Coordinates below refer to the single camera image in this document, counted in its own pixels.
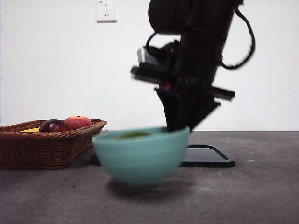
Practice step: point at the teal ribbed bowl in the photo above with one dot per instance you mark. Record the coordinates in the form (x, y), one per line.
(140, 161)

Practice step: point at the dark red apple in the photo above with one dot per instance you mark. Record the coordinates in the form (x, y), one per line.
(53, 126)

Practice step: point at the white wall socket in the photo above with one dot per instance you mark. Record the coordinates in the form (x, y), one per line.
(106, 11)

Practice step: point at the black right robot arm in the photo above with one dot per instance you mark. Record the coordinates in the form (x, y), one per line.
(205, 46)

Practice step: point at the green avocado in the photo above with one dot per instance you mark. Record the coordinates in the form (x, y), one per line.
(132, 135)

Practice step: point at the black rectangular tray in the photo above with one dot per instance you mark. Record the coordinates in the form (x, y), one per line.
(205, 156)

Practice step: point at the yellow banana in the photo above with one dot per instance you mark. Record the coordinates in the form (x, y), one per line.
(30, 130)

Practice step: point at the brown wicker basket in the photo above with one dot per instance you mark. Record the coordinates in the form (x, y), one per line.
(46, 149)

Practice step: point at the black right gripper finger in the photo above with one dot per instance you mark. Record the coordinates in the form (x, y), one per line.
(201, 109)
(174, 109)

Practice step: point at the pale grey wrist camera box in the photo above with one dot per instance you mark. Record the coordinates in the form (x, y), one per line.
(143, 56)

